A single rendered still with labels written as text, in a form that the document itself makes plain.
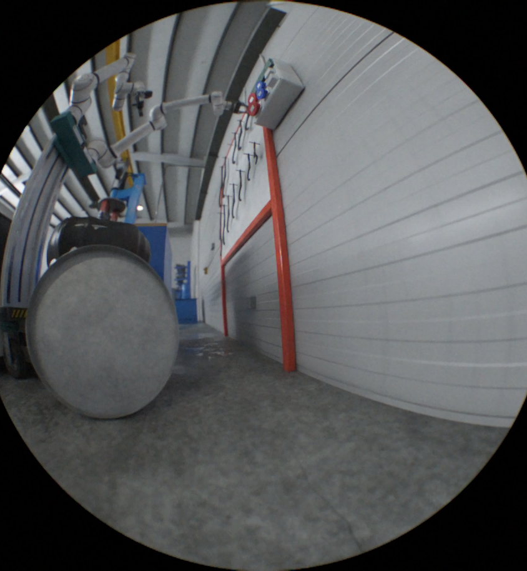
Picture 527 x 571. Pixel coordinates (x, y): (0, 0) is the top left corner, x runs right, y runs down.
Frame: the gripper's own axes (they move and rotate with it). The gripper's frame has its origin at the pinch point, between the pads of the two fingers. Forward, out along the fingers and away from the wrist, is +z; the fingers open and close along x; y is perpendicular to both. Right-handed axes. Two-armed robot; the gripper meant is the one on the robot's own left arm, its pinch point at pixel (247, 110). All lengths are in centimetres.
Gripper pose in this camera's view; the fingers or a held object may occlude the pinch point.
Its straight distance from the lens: 211.7
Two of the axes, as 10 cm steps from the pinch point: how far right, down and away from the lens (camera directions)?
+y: -1.2, -9.7, 2.3
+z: 9.2, -0.1, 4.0
